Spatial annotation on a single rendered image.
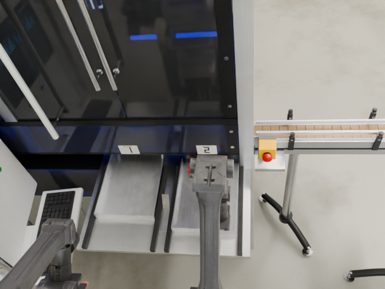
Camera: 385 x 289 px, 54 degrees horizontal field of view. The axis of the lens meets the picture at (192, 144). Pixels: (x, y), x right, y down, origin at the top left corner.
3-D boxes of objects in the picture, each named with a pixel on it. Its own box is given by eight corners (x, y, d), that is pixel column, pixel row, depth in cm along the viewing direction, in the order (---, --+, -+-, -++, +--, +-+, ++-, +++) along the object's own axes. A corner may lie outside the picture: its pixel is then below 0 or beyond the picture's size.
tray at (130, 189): (113, 153, 183) (111, 149, 181) (166, 153, 179) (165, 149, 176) (96, 218, 163) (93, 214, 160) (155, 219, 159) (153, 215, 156)
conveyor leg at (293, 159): (277, 212, 242) (285, 136, 182) (291, 213, 240) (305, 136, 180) (278, 225, 236) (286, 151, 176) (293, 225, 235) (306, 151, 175)
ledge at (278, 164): (254, 146, 178) (254, 143, 176) (283, 146, 176) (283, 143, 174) (254, 171, 170) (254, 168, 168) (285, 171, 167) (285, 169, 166)
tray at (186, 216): (182, 162, 175) (181, 157, 172) (239, 163, 171) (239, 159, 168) (172, 231, 155) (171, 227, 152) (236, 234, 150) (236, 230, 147)
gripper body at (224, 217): (230, 207, 148) (229, 196, 143) (228, 230, 141) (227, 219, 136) (213, 207, 149) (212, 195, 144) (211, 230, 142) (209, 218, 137)
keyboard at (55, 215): (47, 194, 183) (45, 191, 181) (75, 191, 182) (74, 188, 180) (28, 277, 158) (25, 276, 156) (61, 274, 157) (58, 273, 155)
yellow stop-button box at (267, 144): (258, 145, 166) (258, 135, 160) (275, 145, 164) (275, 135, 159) (258, 160, 161) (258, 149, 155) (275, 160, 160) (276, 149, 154)
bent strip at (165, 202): (164, 200, 164) (161, 194, 159) (171, 200, 163) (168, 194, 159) (160, 231, 155) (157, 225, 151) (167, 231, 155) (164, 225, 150)
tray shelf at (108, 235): (105, 156, 186) (103, 153, 184) (250, 156, 175) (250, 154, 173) (78, 250, 157) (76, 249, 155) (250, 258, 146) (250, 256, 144)
